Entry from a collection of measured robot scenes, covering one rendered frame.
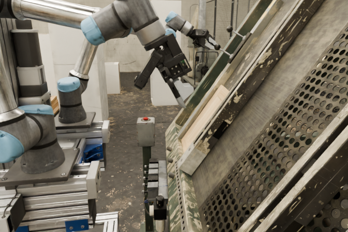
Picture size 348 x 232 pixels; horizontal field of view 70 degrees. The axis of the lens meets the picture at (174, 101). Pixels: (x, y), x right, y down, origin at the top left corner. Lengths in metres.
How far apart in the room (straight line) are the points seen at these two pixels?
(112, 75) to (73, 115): 4.79
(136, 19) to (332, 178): 0.56
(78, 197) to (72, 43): 2.68
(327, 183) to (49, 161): 0.87
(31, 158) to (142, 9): 0.66
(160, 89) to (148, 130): 3.43
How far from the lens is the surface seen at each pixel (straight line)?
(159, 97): 5.12
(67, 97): 1.45
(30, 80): 1.23
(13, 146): 0.86
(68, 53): 3.55
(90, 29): 0.69
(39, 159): 1.02
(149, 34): 0.66
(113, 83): 6.24
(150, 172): 1.44
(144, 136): 1.71
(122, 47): 9.35
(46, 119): 0.99
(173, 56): 0.69
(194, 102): 1.70
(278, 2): 1.52
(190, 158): 1.15
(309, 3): 1.15
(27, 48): 1.21
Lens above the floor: 1.53
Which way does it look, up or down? 16 degrees down
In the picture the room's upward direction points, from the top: straight up
